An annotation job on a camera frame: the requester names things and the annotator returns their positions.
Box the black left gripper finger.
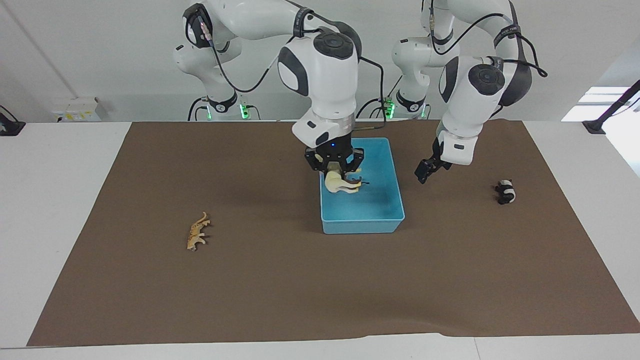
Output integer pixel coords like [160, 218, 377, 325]
[414, 159, 438, 184]

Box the white horse toy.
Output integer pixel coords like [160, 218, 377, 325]
[325, 170, 362, 195]

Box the black and white panda toy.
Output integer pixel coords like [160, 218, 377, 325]
[494, 179, 517, 205]

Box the orange tiger toy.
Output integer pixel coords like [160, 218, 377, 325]
[186, 211, 212, 252]

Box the blue plastic storage box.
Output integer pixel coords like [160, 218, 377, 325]
[318, 137, 406, 235]

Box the brown table mat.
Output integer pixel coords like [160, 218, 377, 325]
[26, 119, 640, 347]

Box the black stand with pole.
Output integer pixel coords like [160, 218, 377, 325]
[582, 80, 640, 135]

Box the black table clamp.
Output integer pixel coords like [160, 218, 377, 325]
[0, 105, 26, 137]

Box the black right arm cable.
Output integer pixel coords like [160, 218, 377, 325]
[197, 0, 387, 133]

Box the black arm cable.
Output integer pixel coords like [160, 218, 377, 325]
[197, 0, 387, 133]
[420, 0, 548, 78]

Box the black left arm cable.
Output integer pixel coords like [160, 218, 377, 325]
[420, 0, 548, 78]

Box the white wall socket box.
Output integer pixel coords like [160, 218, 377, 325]
[51, 96, 108, 123]

